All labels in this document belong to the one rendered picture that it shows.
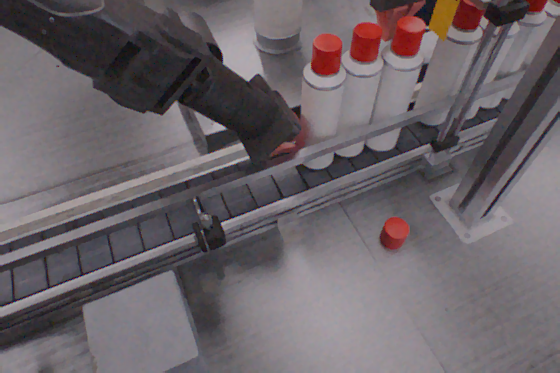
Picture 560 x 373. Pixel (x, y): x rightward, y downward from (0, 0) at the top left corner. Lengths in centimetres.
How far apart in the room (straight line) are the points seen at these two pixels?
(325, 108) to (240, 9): 45
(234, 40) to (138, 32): 48
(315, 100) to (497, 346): 37
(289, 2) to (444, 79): 28
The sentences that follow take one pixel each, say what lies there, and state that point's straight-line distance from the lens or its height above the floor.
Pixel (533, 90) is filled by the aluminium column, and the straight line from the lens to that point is 52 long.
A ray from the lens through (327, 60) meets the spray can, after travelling 48.
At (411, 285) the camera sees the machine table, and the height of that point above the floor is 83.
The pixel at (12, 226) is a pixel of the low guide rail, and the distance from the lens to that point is 62.
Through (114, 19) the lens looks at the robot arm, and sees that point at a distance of 36.
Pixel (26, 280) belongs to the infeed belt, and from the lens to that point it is 62.
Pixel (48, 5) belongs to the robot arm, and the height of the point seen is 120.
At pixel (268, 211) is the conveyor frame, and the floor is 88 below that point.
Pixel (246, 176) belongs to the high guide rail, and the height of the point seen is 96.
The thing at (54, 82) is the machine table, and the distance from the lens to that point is 92.
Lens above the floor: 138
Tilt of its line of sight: 52 degrees down
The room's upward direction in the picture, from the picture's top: straight up
